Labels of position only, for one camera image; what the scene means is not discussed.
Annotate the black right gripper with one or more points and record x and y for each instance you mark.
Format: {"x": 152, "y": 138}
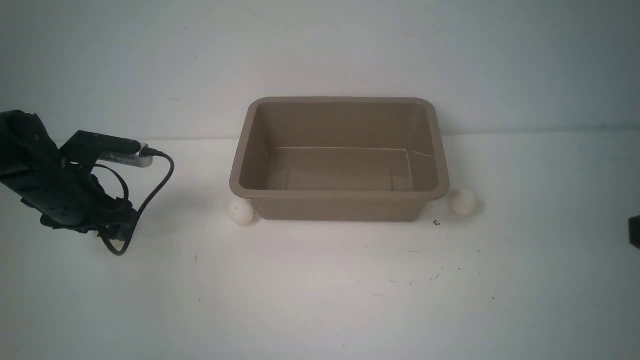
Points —
{"x": 634, "y": 231}

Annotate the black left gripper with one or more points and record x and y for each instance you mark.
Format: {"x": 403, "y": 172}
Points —
{"x": 67, "y": 195}

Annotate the white ball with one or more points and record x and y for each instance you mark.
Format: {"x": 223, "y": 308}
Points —
{"x": 463, "y": 202}
{"x": 241, "y": 212}

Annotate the tan plastic bin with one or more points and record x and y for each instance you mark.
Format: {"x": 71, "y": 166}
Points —
{"x": 340, "y": 158}

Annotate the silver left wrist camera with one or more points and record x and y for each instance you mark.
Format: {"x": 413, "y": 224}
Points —
{"x": 87, "y": 148}

